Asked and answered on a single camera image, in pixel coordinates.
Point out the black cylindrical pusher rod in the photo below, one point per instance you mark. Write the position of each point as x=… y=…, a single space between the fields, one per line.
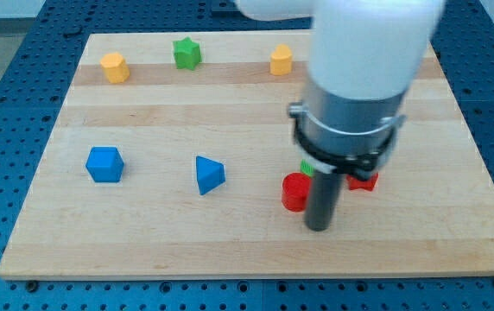
x=322 y=199

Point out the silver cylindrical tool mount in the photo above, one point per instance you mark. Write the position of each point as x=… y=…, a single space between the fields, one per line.
x=345 y=135

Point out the red cylinder block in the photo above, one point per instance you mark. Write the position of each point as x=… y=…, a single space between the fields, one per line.
x=295 y=189

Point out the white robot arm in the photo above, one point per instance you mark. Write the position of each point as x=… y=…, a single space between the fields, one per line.
x=362 y=59

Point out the red star block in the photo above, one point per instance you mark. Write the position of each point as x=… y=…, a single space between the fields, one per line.
x=356 y=184

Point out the yellow heart block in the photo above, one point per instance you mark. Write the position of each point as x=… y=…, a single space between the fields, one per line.
x=281 y=60

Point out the blue triangular prism block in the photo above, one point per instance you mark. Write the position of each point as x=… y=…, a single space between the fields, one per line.
x=209 y=174

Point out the wooden board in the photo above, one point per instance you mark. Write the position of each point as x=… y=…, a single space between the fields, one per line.
x=430 y=214

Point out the green star block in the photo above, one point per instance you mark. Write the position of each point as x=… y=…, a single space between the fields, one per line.
x=187 y=53

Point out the blue hexagon block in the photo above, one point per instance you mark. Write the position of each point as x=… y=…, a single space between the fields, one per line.
x=105 y=164

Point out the yellow hexagon block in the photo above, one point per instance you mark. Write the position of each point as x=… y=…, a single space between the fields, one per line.
x=115 y=68

